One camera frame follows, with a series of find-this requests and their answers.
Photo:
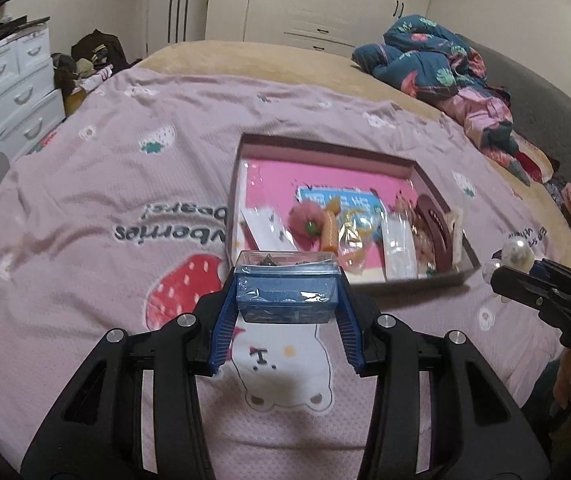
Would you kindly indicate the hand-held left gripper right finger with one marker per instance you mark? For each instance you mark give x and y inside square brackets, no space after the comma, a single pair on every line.
[348,330]

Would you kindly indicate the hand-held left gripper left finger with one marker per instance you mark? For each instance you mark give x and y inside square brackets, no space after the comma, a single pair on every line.
[223,325]

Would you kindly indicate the small blue clear-lid box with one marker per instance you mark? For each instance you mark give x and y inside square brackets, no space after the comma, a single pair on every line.
[285,290]

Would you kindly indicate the shallow pink-lined cardboard box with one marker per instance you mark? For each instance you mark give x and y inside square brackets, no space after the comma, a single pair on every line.
[275,175]

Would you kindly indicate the person's patterned clothing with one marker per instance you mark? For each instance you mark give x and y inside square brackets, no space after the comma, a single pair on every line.
[570,385]

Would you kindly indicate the small clear plastic packet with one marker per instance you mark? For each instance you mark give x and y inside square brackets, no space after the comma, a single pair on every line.
[400,255]

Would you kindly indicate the white paper packet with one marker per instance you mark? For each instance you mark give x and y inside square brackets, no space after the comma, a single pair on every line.
[265,227]

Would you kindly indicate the dark red hair clip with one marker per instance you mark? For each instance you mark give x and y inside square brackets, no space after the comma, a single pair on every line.
[435,240]

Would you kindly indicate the red patterned cloth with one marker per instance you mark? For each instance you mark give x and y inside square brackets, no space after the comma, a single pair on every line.
[525,162]

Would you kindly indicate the pink fluffy scrunchie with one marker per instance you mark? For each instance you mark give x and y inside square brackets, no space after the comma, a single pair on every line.
[300,217]

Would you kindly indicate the blue printed card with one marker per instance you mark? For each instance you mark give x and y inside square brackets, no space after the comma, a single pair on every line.
[355,200]

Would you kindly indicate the dotted tulle bow packet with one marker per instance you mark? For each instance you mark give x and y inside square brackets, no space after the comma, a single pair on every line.
[401,205]

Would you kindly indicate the grey padded headboard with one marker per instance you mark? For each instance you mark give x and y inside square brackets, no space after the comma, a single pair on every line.
[550,105]

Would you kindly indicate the pink strawberry print blanket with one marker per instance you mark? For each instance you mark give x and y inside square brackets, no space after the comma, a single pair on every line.
[115,185]

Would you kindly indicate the pink garment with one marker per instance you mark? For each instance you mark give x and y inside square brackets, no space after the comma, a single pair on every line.
[480,115]

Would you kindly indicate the blue floral quilt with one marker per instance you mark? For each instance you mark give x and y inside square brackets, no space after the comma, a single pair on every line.
[415,55]

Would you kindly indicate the pile of clothes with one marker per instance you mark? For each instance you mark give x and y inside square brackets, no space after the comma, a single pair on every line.
[83,75]

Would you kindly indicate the black bag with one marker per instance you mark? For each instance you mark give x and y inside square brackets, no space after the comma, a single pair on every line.
[98,47]

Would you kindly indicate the white drawer cabinet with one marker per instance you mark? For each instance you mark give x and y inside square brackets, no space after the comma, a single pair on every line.
[15,85]

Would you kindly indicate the white door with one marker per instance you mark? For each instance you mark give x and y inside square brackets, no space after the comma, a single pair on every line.
[170,10]

